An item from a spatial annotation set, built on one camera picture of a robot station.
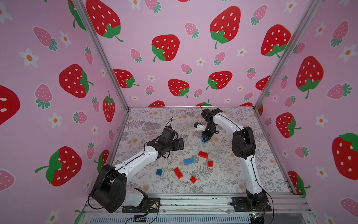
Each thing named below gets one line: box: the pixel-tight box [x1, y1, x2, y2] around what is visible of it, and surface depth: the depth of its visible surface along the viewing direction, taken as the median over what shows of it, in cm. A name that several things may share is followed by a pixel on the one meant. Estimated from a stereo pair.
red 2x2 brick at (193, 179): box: [189, 175, 198, 184], surface depth 83 cm
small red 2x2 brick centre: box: [207, 161, 214, 168], surface depth 90 cm
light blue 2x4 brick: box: [183, 157, 195, 166], surface depth 92 cm
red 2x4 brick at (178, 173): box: [173, 167, 184, 180], surface depth 86 cm
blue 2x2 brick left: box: [155, 168, 164, 176], surface depth 87 cm
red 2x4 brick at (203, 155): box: [198, 150, 210, 160], surface depth 94 cm
